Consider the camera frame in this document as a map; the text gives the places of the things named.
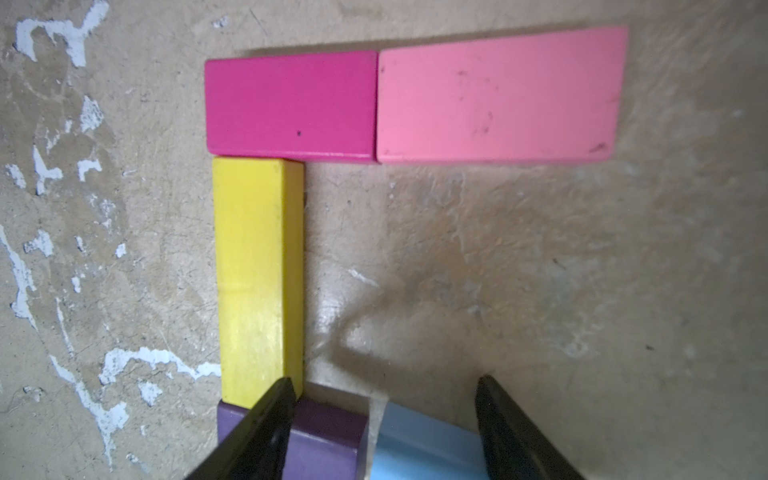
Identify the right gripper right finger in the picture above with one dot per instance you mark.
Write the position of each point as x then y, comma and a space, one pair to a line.
513, 446

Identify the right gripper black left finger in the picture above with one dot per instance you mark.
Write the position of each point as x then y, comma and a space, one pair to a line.
257, 447

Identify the purple block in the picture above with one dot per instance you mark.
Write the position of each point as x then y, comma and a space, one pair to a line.
326, 442

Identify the light blue block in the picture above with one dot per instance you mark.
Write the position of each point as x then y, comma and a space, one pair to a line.
411, 445

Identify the long yellow block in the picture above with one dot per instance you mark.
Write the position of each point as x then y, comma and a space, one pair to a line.
259, 248

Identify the magenta block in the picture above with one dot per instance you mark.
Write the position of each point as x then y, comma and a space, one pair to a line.
307, 107

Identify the pink block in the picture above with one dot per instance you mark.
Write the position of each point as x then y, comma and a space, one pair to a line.
543, 98

